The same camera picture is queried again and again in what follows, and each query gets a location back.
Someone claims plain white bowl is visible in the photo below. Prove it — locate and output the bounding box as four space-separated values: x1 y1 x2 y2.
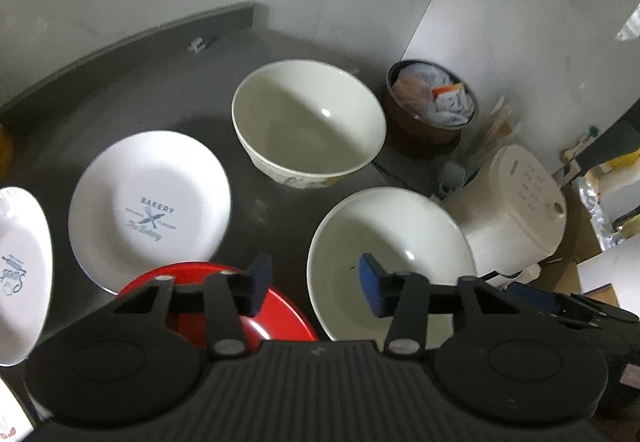
306 187 476 346

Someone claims white Bakery plate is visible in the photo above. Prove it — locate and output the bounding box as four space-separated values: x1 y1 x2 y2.
68 131 231 295

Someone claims white bowl with printed base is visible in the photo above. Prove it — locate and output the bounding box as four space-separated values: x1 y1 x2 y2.
231 59 386 189

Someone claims white Sweet plate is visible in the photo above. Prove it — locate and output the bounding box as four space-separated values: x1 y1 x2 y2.
0 187 53 367

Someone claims white rice cooker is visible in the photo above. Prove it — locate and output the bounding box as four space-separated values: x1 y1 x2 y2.
444 145 566 279

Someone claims dark bowl with sachets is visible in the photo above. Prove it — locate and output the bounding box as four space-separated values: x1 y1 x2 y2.
382 59 478 146

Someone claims chopsticks bundle in holder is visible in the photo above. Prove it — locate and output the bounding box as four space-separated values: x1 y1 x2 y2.
462 95 522 174

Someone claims small white clip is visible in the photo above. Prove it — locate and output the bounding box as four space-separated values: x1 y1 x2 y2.
188 38 207 54

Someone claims orange juice bottle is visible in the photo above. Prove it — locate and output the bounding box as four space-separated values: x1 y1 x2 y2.
0 125 14 180

